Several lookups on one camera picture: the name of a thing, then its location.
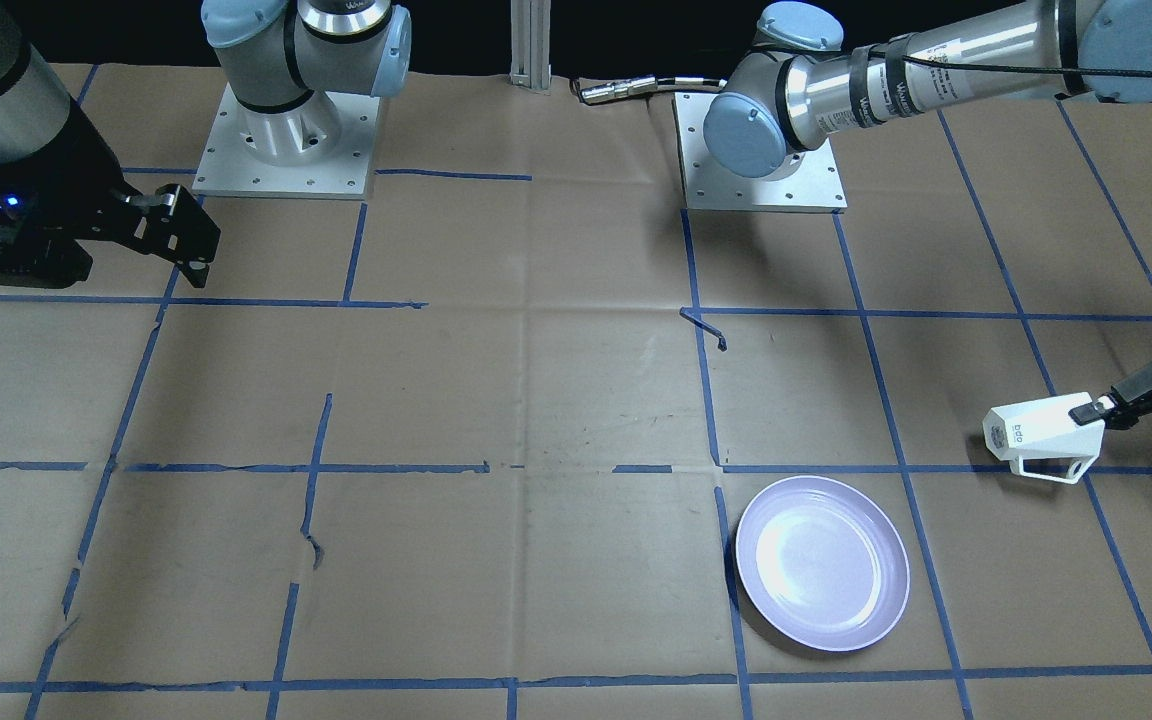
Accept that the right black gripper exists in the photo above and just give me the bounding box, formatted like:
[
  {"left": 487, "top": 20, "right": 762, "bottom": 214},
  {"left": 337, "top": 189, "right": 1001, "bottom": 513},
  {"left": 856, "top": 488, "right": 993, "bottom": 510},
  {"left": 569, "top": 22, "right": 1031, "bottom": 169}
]
[{"left": 0, "top": 101, "right": 221, "bottom": 290}]

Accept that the white faceted cup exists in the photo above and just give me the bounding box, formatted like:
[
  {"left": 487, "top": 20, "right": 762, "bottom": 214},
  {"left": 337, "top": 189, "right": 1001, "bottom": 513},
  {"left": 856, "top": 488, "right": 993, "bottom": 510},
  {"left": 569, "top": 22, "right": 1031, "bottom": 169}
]
[{"left": 982, "top": 392, "right": 1106, "bottom": 484}]

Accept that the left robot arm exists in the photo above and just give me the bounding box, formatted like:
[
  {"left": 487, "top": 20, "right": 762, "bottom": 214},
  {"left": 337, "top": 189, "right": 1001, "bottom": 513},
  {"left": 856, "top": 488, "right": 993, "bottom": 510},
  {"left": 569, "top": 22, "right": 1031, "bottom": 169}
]
[{"left": 702, "top": 1, "right": 1152, "bottom": 179}]

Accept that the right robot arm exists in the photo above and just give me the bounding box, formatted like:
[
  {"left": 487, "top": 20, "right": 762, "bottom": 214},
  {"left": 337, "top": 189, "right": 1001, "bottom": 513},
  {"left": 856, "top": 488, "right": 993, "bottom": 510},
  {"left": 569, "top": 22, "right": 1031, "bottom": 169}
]
[{"left": 0, "top": 1, "right": 411, "bottom": 290}]

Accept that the lavender plate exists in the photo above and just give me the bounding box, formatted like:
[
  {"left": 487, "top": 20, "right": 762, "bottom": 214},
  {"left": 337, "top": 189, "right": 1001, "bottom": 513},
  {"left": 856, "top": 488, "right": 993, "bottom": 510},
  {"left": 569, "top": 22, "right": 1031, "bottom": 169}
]
[{"left": 732, "top": 475, "right": 914, "bottom": 653}]

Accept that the brown paper table cover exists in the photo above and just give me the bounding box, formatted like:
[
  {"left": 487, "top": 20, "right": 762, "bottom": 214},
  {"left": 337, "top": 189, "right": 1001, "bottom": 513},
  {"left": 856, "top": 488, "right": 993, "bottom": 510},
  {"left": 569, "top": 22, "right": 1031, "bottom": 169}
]
[{"left": 0, "top": 76, "right": 1152, "bottom": 719}]

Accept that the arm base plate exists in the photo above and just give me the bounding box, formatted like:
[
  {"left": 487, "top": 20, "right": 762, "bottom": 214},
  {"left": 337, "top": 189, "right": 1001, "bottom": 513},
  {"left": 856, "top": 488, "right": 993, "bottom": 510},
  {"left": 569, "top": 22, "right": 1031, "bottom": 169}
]
[
  {"left": 675, "top": 92, "right": 849, "bottom": 214},
  {"left": 192, "top": 88, "right": 382, "bottom": 200}
]

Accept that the aluminium frame post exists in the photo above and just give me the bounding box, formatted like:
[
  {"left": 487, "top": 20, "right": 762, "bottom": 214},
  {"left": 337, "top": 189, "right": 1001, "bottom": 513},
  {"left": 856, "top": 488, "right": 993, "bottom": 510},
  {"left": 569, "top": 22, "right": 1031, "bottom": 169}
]
[{"left": 508, "top": 0, "right": 552, "bottom": 94}]

